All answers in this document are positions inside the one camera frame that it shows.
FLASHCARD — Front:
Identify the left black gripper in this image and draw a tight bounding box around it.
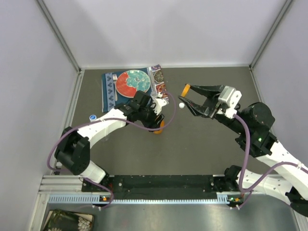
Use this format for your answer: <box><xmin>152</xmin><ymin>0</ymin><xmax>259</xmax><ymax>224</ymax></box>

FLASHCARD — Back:
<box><xmin>138</xmin><ymin>102</ymin><xmax>164</xmax><ymax>132</ymax></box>

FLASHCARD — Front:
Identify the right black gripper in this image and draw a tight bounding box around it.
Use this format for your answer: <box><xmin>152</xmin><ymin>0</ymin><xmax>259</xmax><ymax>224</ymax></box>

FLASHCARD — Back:
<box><xmin>179</xmin><ymin>84</ymin><xmax>247</xmax><ymax>135</ymax></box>

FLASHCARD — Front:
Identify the orange bottle cap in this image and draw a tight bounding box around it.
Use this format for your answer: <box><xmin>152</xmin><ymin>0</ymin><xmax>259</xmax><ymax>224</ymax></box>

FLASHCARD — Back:
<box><xmin>181</xmin><ymin>84</ymin><xmax>191</xmax><ymax>97</ymax></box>

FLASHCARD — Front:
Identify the white bottle cap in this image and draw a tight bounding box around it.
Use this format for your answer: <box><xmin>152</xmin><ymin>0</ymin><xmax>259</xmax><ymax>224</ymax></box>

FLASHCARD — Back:
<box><xmin>179</xmin><ymin>103</ymin><xmax>185</xmax><ymax>109</ymax></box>

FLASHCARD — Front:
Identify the clear bottle orange base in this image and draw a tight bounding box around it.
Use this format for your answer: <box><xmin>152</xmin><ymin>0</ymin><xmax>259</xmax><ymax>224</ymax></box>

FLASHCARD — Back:
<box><xmin>151</xmin><ymin>91</ymin><xmax>166</xmax><ymax>135</ymax></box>

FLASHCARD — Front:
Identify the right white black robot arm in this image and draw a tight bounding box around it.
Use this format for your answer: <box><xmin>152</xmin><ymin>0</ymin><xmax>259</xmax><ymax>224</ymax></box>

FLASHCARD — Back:
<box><xmin>179</xmin><ymin>84</ymin><xmax>308</xmax><ymax>217</ymax></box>

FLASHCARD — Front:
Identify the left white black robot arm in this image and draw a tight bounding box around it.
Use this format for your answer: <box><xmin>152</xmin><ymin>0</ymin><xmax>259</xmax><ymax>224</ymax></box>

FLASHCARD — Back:
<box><xmin>54</xmin><ymin>90</ymin><xmax>168</xmax><ymax>191</ymax></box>

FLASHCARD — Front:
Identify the red teal patterned plate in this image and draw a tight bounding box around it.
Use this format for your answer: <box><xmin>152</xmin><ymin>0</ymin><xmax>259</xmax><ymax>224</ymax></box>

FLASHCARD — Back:
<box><xmin>115</xmin><ymin>70</ymin><xmax>151</xmax><ymax>98</ymax></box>

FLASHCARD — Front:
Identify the colourful mandala napkin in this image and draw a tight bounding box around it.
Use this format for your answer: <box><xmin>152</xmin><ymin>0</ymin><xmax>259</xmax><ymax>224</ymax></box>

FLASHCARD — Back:
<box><xmin>147</xmin><ymin>64</ymin><xmax>169</xmax><ymax>101</ymax></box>

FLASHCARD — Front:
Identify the silver knife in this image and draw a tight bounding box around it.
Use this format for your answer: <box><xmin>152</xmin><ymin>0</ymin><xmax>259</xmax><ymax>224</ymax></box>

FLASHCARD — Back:
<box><xmin>148</xmin><ymin>67</ymin><xmax>157</xmax><ymax>97</ymax></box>

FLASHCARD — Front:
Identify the blue patterned placemat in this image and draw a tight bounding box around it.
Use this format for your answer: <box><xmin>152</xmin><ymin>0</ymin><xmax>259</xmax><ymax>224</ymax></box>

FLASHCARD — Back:
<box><xmin>101</xmin><ymin>67</ymin><xmax>169</xmax><ymax>113</ymax></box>

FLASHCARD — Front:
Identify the silver fork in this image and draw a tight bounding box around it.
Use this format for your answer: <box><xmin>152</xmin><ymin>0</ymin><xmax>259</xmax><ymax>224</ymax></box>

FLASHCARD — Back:
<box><xmin>113</xmin><ymin>74</ymin><xmax>117</xmax><ymax>102</ymax></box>

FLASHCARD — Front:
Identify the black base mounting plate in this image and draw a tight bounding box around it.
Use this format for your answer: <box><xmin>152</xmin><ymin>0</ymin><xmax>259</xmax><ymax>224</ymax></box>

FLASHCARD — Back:
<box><xmin>81</xmin><ymin>174</ymin><xmax>246</xmax><ymax>200</ymax></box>

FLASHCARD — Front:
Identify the floral patterned box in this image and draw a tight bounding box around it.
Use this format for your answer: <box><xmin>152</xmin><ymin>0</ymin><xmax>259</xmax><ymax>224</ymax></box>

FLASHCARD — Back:
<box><xmin>42</xmin><ymin>209</ymin><xmax>94</xmax><ymax>231</ymax></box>

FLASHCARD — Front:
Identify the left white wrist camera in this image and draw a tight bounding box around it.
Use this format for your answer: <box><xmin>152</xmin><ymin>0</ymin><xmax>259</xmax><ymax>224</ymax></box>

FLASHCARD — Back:
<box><xmin>150</xmin><ymin>97</ymin><xmax>169</xmax><ymax>115</ymax></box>

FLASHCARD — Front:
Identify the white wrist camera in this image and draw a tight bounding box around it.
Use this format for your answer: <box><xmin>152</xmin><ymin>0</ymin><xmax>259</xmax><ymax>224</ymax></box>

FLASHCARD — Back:
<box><xmin>150</xmin><ymin>97</ymin><xmax>169</xmax><ymax>115</ymax></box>
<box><xmin>218</xmin><ymin>86</ymin><xmax>242</xmax><ymax>119</ymax></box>

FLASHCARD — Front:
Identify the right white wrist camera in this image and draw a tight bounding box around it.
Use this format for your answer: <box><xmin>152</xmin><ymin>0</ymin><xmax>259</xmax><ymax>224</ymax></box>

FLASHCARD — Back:
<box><xmin>218</xmin><ymin>86</ymin><xmax>242</xmax><ymax>119</ymax></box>

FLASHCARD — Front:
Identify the grey slotted cable duct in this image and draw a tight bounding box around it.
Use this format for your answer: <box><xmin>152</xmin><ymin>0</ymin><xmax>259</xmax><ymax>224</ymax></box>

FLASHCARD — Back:
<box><xmin>48</xmin><ymin>194</ymin><xmax>241</xmax><ymax>205</ymax></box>

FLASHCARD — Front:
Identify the aluminium frame rail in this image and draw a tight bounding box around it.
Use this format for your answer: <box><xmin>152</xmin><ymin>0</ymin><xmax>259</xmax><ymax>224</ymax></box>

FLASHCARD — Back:
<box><xmin>40</xmin><ymin>175</ymin><xmax>239</xmax><ymax>194</ymax></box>

